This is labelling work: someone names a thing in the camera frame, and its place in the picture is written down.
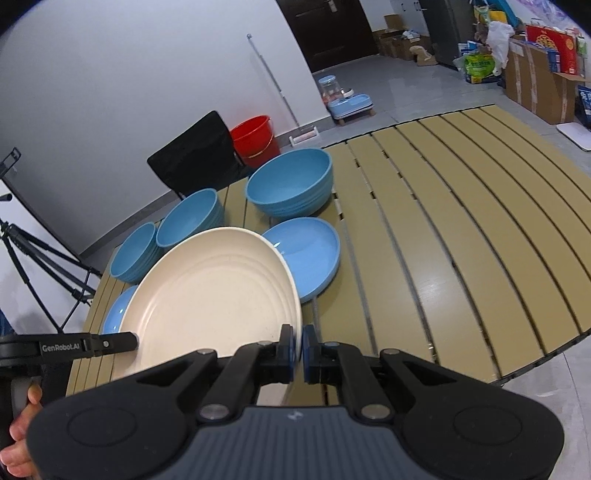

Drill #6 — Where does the white cabinet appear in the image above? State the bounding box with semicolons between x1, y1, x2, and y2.
399;0;435;47

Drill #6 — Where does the white plastic bag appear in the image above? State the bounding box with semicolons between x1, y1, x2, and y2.
487;21;515;70

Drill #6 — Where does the large cardboard box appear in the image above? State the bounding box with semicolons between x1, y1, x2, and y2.
504;39;589;125

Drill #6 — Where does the white floor squeegee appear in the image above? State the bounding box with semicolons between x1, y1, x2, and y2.
247;33;320;147

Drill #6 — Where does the black folding chair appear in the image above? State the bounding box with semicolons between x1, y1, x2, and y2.
147;111;250;201

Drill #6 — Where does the blue printed bag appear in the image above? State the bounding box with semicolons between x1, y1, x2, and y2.
577;85;591;128

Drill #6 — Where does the blue plate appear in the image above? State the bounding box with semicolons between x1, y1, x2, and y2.
102;285;140;335
261;218;341;304

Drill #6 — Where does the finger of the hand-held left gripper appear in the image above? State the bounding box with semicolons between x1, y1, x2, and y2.
91;331;140;358

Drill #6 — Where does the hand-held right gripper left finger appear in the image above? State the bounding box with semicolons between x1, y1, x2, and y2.
136;324;297;424

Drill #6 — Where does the white flat board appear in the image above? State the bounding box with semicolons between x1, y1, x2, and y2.
556;122;591;153

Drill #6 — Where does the black tripod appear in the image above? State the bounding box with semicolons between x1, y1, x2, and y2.
0;191;102;333

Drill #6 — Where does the dark wooden door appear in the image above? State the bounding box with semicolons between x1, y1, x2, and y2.
277;0;377;73

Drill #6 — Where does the small blue bowl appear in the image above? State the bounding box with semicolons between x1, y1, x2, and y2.
110;222;161;283

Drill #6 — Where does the green bag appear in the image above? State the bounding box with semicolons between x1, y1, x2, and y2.
463;53;497;85

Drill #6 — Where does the grey refrigerator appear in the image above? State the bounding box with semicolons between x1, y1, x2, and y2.
429;0;481;68

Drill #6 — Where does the open cardboard box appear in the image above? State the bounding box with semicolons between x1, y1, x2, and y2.
392;31;432;62

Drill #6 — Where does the large blue bowl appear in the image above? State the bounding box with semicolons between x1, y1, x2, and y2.
246;148;334;219

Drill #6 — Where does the blue pet feeder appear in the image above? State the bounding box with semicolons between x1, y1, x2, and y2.
318;75;375;125

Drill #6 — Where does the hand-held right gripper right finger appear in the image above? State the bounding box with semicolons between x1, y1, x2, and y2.
302;324;458;424

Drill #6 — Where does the person's left hand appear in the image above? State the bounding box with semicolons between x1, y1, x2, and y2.
1;386;44;479

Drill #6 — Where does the red bucket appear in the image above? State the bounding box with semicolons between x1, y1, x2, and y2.
229;115;281;169

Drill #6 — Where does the medium blue bowl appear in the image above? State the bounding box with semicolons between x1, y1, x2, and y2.
156;188;225;251

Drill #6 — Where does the cream plate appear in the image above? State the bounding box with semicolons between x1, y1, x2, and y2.
119;227;303;381

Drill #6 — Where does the black video camera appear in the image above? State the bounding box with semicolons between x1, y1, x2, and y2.
0;148;22;182

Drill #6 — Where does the red gift box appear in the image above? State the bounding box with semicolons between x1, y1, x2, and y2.
526;24;578;75

